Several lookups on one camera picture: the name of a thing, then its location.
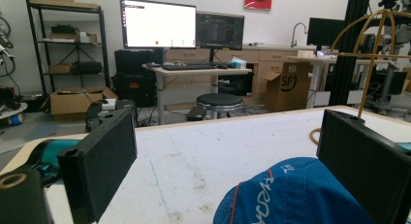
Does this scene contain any blue cap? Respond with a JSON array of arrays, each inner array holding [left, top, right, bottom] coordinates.
[[212, 156, 376, 224]]

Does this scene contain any black metal shelf rack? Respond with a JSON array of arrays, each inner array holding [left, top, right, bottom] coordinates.
[[26, 0, 111, 96]]

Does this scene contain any black keyboard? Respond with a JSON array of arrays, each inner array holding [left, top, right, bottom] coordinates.
[[161, 62, 219, 72]]

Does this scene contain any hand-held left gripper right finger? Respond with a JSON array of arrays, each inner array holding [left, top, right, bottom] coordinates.
[[316, 109, 411, 224]]

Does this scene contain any stack of black cases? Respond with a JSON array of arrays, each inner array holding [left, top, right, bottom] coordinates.
[[111, 48, 165, 109]]

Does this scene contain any open cardboard box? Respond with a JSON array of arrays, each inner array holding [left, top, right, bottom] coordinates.
[[41, 86, 119, 121]]

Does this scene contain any wooden cabinet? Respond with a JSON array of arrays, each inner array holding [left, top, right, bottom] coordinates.
[[163, 47, 299, 100]]

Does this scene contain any metal faucet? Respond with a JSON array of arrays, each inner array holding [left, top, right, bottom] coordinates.
[[290, 21, 309, 48]]

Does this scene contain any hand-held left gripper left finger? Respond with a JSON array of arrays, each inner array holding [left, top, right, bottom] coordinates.
[[57, 108, 139, 224]]

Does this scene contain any gold wire rack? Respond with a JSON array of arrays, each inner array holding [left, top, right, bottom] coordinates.
[[309, 9, 411, 145]]

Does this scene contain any white side table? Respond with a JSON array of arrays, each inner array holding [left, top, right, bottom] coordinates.
[[286, 54, 401, 110]]

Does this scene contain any wooden computer desk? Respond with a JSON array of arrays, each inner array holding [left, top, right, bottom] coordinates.
[[142, 63, 253, 126]]

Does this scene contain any round black stool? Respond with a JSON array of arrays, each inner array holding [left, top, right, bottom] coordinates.
[[195, 93, 245, 120]]

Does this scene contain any black metal column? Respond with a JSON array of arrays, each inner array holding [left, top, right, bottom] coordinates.
[[329, 0, 373, 107]]

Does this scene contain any teal tool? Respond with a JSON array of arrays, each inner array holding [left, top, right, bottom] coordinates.
[[28, 139, 81, 187]]

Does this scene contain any dark monitor with code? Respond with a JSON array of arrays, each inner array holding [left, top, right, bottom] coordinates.
[[195, 11, 245, 51]]

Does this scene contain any tissue box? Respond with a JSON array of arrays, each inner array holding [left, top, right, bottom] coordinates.
[[231, 56, 247, 70]]

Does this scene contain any black switched-off monitor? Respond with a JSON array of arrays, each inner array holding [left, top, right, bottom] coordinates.
[[306, 17, 346, 51]]

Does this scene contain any tall printed cardboard box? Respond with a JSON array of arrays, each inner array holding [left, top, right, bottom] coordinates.
[[263, 62, 313, 113]]

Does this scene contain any bright lit monitor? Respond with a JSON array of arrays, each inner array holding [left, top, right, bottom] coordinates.
[[119, 0, 198, 50]]

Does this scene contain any red poster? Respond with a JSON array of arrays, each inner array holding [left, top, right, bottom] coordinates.
[[243, 0, 273, 12]]

